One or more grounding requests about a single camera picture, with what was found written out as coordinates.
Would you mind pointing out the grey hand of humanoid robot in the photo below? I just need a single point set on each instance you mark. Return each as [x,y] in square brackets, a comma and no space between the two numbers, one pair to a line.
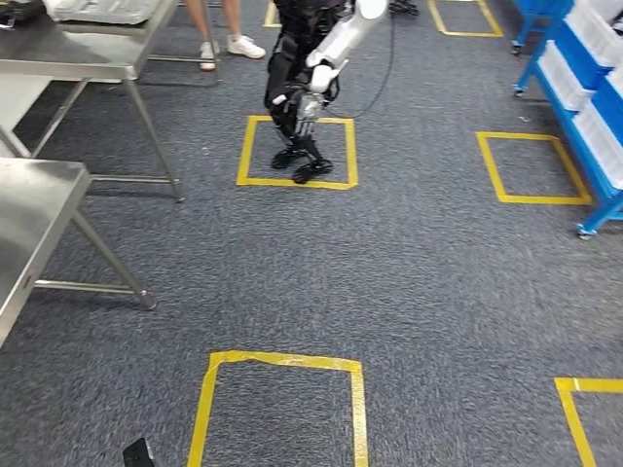
[306,113]

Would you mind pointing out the small blue wheeled shelf rack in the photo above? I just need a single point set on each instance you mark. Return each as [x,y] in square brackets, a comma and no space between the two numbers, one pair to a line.
[559,109]

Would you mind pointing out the dark robot body part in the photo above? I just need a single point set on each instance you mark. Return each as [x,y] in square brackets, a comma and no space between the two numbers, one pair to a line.
[138,453]

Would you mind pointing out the black and white humanoid robot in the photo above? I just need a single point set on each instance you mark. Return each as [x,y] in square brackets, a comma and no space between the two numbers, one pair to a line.
[292,39]

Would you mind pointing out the person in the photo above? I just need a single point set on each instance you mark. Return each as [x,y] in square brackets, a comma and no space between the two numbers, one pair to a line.
[239,42]

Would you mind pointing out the black wheeled base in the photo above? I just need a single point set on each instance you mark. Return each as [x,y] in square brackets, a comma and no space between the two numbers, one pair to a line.
[404,8]

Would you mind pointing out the white desk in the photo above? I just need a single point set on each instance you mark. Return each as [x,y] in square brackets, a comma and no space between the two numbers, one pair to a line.
[20,109]

